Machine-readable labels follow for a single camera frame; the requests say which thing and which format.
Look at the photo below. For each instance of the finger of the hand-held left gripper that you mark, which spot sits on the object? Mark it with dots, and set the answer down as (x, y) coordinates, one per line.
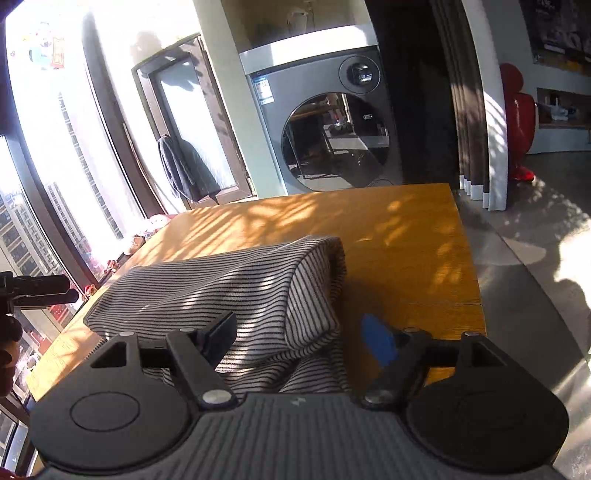
(44, 290)

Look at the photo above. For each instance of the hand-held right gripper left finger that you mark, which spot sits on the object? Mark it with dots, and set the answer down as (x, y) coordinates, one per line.
(217, 337)

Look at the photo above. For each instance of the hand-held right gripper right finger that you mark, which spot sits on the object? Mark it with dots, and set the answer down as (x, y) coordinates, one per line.
(379, 341)

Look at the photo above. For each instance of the grey striped garment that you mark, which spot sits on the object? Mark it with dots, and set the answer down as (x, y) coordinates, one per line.
(240, 295)

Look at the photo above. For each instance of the person's left hand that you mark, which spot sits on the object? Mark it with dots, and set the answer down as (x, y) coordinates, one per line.
(8, 369)

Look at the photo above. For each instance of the red gold figurine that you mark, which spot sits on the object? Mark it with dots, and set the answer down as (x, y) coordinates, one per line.
(112, 266)
(91, 291)

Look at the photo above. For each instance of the dark grey hanging towel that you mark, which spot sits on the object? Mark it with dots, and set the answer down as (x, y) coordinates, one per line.
(173, 166)

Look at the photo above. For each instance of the brown framed glass door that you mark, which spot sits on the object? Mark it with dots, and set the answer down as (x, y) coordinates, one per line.
(194, 120)

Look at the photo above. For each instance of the grey front-load washing machine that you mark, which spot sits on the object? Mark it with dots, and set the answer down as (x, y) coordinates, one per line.
(323, 115)

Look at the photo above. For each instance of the colourful window sticker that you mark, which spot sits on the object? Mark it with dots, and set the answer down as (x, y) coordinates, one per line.
(46, 46)

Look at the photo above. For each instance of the dark brown curtain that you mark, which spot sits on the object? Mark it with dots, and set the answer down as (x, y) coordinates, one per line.
(457, 92)

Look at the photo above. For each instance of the red chair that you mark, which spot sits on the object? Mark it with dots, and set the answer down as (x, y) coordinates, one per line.
(519, 120)

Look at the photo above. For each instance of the dark television screen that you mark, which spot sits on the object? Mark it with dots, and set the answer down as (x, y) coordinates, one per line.
(563, 27)

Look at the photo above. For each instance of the wall shelf niche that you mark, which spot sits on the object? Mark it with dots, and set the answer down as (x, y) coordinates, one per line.
(565, 108)

